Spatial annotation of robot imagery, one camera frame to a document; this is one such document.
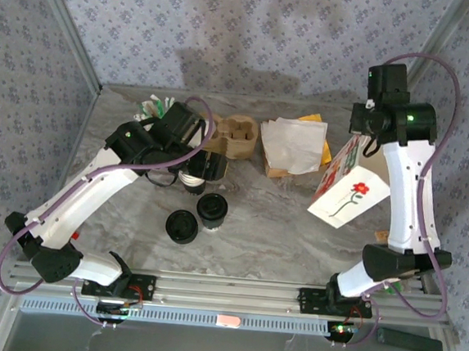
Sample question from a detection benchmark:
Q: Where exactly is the stack of paper cups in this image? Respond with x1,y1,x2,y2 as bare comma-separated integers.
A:
177,169,208,197

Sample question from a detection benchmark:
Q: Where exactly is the floral print paper bag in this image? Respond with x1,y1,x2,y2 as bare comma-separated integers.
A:
305,131,396,234

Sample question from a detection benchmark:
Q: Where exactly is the black plastic cup lid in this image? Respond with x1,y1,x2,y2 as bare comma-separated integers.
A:
196,191,230,222

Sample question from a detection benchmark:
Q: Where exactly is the green and white wrapped straw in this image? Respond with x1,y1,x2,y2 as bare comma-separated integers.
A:
148,92,165,117

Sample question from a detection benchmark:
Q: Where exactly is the yellow paper pad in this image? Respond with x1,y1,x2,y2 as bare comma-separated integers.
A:
293,111,336,168

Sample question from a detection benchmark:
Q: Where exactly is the stack of pulp cup carriers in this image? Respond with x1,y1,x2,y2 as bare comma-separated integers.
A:
201,113,260,161

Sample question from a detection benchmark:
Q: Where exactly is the stack of white napkins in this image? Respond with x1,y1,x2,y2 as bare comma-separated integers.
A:
256,115,330,178

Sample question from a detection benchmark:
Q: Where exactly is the left circuit board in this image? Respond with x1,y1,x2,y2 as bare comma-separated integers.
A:
95,299,142,325

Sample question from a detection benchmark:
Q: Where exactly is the circuit board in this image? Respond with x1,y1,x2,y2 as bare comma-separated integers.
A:
328,320,361,344
95,299,142,325

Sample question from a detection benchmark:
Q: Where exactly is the pink and white tag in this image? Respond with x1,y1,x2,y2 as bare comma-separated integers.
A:
215,313,243,330

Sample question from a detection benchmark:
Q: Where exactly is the right circuit board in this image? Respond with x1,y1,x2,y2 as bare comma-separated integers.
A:
328,320,361,344

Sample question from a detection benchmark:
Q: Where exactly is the black flat bar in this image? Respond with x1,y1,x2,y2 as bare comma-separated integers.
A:
374,326,446,351

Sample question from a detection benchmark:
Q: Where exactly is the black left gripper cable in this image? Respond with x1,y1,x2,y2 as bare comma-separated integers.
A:
142,166,179,191

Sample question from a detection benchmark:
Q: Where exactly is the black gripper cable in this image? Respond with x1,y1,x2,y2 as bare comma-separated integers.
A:
362,135,381,160
142,166,179,191

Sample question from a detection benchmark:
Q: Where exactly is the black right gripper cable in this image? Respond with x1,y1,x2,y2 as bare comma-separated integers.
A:
362,135,381,160

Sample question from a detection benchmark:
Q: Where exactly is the aluminium frame post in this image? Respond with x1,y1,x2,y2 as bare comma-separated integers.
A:
404,0,469,88
18,0,111,93

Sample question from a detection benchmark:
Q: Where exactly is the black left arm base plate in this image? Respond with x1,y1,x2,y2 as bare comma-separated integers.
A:
80,268,158,303

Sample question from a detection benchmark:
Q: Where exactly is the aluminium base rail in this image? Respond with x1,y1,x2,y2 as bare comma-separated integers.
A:
6,258,453,331

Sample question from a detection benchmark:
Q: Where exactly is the grey slotted cable tray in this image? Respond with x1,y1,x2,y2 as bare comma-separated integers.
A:
19,294,370,342

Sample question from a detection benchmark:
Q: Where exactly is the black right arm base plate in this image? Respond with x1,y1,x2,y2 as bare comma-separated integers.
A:
296,286,376,321

